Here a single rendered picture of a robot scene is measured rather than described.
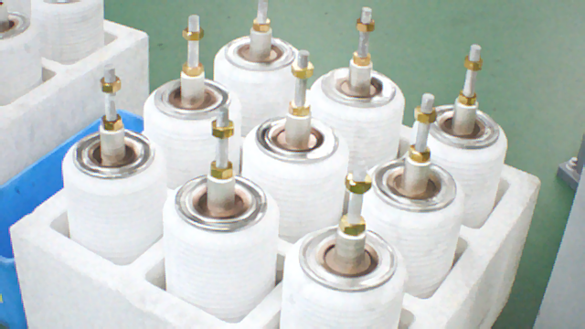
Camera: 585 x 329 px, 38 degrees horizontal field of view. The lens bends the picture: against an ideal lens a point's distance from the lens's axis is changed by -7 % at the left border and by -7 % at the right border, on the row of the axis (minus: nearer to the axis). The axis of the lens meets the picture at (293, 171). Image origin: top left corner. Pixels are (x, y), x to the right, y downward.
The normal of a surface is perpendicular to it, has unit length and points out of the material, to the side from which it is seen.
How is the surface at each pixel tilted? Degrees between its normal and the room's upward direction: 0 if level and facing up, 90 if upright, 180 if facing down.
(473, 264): 0
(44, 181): 88
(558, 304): 90
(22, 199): 88
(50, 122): 90
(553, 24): 0
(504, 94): 0
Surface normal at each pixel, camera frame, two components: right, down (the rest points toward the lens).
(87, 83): 0.86, 0.34
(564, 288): -0.52, 0.46
